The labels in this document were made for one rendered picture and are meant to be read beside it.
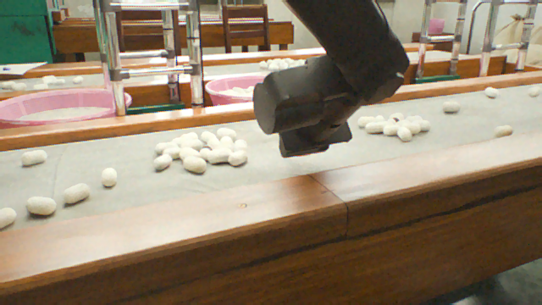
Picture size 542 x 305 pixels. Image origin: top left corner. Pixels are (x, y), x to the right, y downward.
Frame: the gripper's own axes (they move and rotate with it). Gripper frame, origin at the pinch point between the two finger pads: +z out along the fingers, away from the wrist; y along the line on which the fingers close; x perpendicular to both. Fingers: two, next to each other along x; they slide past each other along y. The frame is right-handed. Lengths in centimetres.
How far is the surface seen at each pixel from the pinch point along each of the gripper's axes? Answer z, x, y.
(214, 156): 1.9, -1.5, 11.4
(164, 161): 3.1, -2.4, 18.4
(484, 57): 21, -23, -74
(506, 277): 74, 41, -102
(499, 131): -2.7, 4.7, -38.3
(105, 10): 8.1, -33.1, 22.1
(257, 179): -2.1, 4.2, 7.4
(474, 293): 72, 41, -84
